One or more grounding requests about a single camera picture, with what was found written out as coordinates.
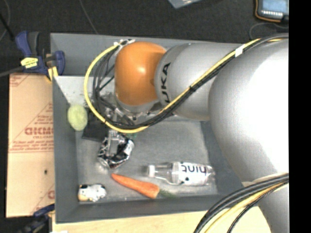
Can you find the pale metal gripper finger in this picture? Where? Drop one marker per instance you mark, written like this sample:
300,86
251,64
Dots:
112,142
120,139

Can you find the crumpled black and silver packet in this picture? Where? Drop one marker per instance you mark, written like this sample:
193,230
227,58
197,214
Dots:
121,155

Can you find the black flat square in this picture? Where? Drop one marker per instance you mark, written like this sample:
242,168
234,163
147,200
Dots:
93,131

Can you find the pale green ball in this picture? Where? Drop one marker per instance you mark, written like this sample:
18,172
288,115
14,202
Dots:
77,118

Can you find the orange toy carrot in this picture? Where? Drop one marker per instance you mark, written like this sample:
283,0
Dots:
136,185

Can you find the grey metal bin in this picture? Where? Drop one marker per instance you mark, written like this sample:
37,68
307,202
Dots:
170,142

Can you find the black and white toy cow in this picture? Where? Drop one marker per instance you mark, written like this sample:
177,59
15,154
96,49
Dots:
91,192

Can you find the clear plastic bottle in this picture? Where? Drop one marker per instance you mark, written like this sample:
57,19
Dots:
184,175

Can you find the brown cardboard board red print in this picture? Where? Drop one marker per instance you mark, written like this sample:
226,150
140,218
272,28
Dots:
29,120

